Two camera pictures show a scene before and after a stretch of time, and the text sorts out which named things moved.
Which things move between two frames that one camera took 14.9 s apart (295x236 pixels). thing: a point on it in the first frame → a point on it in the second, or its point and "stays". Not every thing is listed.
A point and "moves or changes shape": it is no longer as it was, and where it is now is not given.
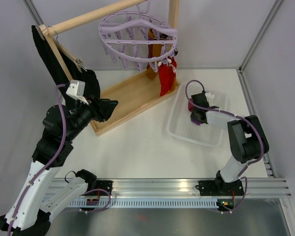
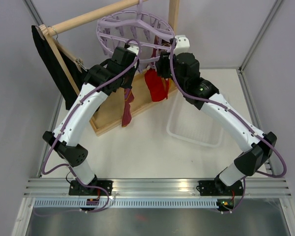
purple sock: [196, 122] → [129, 97]
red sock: [166, 75] moves or changes shape
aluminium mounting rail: [254, 187] stays
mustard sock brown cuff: [151, 35] → [166, 44]
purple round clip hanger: [139, 37] stays
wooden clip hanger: [55, 47] stays
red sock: [172, 64] moves or changes shape
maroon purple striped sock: [151, 37] → [158, 41]
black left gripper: [102, 108] → [128, 84]
